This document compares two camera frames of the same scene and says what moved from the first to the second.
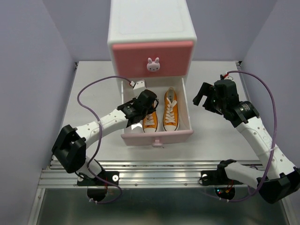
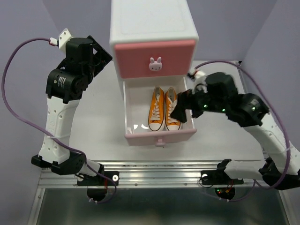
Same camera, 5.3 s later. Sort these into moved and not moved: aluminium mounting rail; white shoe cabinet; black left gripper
Moved: black left gripper
Not moved: aluminium mounting rail; white shoe cabinet
